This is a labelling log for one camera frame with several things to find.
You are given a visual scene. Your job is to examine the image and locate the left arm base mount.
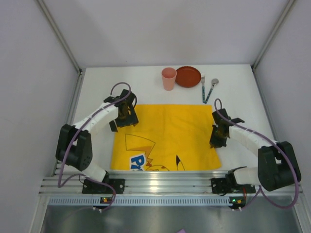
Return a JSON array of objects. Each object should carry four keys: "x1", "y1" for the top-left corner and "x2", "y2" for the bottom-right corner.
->
[{"x1": 82, "y1": 179, "x2": 125, "y2": 194}]

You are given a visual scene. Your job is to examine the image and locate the spoon with green handle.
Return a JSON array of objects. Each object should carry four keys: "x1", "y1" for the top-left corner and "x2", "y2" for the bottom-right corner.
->
[{"x1": 204, "y1": 78, "x2": 219, "y2": 104}]

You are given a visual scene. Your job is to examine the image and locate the aluminium mounting rail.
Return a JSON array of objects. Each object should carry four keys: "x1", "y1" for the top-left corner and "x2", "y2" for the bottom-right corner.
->
[{"x1": 38, "y1": 169, "x2": 303, "y2": 195}]

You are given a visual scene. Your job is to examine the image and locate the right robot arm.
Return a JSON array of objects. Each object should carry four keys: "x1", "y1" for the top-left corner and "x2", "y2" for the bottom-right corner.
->
[{"x1": 209, "y1": 108, "x2": 301, "y2": 191}]

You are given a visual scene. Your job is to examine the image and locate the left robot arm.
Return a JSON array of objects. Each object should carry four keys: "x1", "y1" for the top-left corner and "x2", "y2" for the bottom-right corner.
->
[{"x1": 55, "y1": 89, "x2": 138, "y2": 183}]

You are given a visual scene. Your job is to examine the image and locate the perforated cable duct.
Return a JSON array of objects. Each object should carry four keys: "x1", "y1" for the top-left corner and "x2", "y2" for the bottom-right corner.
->
[{"x1": 48, "y1": 196, "x2": 246, "y2": 207}]

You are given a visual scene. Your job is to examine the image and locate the fork with green handle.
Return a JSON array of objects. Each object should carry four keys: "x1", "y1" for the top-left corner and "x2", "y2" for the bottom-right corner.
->
[{"x1": 201, "y1": 75, "x2": 205, "y2": 103}]

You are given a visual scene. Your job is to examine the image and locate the red plastic plate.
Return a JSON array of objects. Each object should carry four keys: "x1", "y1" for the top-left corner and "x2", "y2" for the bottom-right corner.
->
[{"x1": 175, "y1": 66, "x2": 201, "y2": 88}]

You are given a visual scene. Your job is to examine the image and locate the yellow pikachu placemat cloth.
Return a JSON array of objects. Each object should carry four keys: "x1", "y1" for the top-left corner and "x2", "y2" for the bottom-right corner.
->
[{"x1": 110, "y1": 104, "x2": 222, "y2": 171}]

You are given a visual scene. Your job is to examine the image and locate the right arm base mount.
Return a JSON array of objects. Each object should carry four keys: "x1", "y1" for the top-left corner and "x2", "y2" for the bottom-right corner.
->
[{"x1": 210, "y1": 178, "x2": 256, "y2": 196}]

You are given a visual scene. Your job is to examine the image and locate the pink plastic cup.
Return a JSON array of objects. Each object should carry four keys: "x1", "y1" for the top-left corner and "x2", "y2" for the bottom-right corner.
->
[{"x1": 161, "y1": 67, "x2": 177, "y2": 91}]

